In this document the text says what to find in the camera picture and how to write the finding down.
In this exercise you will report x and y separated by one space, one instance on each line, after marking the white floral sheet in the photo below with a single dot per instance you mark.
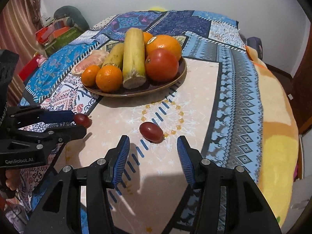
14 217

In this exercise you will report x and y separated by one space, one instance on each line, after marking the red gift bag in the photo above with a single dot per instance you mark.
43 34

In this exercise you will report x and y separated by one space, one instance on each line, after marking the yellow orange fleece blanket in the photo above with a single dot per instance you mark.
275 126

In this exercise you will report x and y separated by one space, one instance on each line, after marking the patchwork blue blanket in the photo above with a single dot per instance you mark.
170 102

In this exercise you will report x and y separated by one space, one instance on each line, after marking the brown striped curtain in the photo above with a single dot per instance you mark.
19 17

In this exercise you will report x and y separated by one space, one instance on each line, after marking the dark grey bag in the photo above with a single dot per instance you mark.
254 46

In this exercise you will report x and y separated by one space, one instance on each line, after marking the grey plush cushion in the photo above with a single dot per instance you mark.
70 12

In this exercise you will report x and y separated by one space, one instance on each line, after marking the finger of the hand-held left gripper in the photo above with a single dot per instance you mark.
61 134
58 116

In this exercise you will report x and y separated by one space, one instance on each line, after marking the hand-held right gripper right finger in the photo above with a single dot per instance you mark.
186 160

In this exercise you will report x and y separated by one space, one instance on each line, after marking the large orange with sticker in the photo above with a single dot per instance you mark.
165 44
147 38

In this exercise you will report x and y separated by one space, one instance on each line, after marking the green bag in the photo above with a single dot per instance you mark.
65 40

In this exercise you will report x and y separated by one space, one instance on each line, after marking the red grape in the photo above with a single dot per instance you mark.
82 120
151 132

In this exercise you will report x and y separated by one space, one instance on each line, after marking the red box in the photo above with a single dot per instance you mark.
29 68

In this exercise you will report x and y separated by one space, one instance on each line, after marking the yellow curved cushion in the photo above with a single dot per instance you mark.
158 8

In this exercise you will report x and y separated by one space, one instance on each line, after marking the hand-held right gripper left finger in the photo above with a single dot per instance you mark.
120 160

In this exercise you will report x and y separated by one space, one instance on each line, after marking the short sugarcane piece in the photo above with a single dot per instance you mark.
114 56

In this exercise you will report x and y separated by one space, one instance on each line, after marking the pink plush toy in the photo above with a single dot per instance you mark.
40 59

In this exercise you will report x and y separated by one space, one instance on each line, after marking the red tomato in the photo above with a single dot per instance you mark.
162 65

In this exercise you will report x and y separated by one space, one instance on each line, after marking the dark purple plate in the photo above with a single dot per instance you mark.
158 87

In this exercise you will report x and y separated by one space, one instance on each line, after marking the peeled pomelo segment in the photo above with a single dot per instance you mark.
90 61

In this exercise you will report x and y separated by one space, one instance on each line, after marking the person's left hand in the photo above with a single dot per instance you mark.
11 179

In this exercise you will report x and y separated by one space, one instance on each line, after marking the wooden door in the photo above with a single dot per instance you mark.
302 90

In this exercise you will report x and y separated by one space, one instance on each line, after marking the small tangerine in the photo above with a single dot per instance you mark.
109 79
89 76

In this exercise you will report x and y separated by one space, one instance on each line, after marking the long sugarcane piece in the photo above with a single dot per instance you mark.
134 58

